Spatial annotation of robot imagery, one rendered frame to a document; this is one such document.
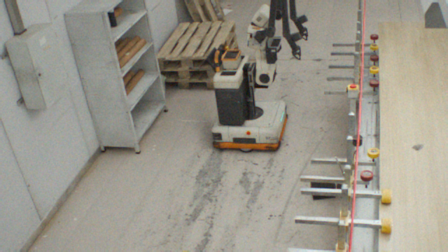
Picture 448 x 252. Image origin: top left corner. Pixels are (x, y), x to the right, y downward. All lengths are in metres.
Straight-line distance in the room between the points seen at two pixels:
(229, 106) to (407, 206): 2.37
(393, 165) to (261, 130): 1.90
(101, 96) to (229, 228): 1.89
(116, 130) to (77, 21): 1.19
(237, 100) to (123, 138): 1.29
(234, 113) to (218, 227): 1.19
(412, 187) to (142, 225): 2.33
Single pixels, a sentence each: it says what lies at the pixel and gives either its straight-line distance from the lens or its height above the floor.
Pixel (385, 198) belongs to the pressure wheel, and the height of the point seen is 0.95.
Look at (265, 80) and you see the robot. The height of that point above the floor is 0.70.
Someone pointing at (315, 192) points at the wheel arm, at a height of 0.96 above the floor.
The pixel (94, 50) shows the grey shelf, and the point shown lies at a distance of 5.00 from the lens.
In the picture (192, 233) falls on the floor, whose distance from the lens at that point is 4.31.
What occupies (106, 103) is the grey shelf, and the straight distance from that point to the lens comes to 5.24.
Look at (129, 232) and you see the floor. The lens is 4.48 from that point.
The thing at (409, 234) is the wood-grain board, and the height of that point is 0.90.
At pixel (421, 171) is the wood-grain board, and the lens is 3.34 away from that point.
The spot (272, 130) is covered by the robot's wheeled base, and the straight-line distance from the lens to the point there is 4.93.
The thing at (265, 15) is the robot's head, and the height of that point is 1.34.
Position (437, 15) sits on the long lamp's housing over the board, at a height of 2.34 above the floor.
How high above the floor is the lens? 2.87
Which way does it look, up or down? 31 degrees down
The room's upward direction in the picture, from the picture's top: 8 degrees counter-clockwise
